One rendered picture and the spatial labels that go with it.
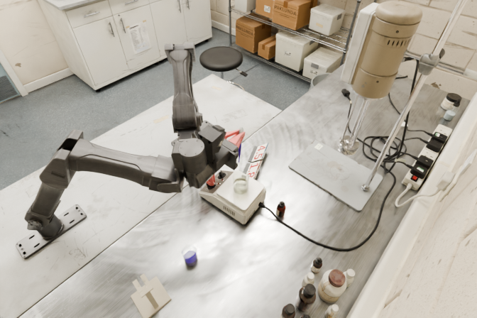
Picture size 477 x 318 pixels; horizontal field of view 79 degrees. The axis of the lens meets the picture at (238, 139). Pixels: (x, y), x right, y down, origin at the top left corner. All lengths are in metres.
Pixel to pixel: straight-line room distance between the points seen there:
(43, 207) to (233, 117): 0.80
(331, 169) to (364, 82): 0.43
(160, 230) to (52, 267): 0.32
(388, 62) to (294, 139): 0.57
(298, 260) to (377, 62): 0.60
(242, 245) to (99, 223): 0.48
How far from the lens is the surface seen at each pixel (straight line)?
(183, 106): 0.89
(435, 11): 2.95
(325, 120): 1.39
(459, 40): 2.98
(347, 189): 1.13
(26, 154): 2.97
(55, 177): 0.78
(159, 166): 0.71
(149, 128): 1.35
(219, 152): 0.71
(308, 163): 1.16
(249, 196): 0.94
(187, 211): 1.03
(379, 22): 0.80
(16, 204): 1.29
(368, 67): 0.84
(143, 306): 0.93
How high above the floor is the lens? 1.77
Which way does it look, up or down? 45 degrees down
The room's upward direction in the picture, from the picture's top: straight up
